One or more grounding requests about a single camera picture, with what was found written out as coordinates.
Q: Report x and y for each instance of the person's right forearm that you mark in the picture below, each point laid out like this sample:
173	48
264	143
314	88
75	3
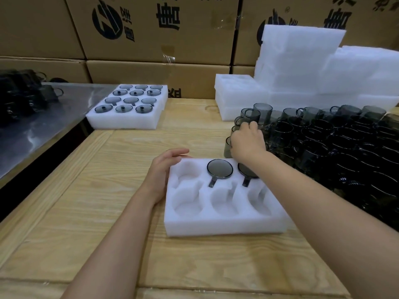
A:
327	221

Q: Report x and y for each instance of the person's left hand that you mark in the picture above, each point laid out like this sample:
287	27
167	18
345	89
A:
159	177

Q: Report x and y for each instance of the dark mugs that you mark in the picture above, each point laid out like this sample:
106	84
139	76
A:
18	96

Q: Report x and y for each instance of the stack of white foam trays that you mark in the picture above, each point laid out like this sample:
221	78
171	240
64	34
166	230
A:
296	65

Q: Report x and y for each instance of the white grooved foam tray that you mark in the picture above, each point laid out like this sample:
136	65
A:
124	122
145	90
218	228

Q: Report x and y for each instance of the person's left forearm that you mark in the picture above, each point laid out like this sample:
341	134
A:
118	255

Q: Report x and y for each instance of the person's right hand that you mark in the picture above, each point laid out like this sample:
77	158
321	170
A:
249	143

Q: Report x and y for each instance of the pile of smoky glass mugs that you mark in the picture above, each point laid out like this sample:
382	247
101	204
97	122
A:
343	146

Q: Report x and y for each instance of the smoky grey glass cup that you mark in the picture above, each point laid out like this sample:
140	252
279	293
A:
156	87
131	100
153	92
148	100
141	87
219	168
113	100
120	92
125	86
136	93
144	108
124	108
227	147
103	108
246	172

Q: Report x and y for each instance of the black round object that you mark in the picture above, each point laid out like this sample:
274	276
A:
58	80

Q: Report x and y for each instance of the stainless steel table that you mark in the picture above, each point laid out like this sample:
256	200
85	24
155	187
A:
46	127

